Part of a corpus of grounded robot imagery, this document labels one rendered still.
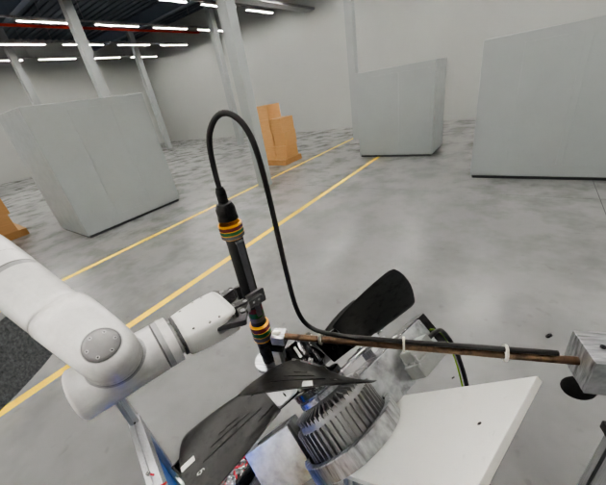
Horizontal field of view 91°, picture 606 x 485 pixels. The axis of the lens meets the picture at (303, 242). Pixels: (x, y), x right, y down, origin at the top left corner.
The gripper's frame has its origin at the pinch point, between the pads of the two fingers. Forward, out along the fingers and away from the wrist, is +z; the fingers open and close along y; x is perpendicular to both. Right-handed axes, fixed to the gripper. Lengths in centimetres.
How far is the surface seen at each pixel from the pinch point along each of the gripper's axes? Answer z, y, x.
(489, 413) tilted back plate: 17.7, 40.0, -16.3
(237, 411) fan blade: -10.7, -2.8, -30.5
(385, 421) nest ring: 12.5, 22.8, -32.7
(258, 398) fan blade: -5.3, -1.3, -29.9
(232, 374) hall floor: 16, -123, -149
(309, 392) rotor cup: 4.4, 6.9, -29.5
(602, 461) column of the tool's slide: 42, 56, -43
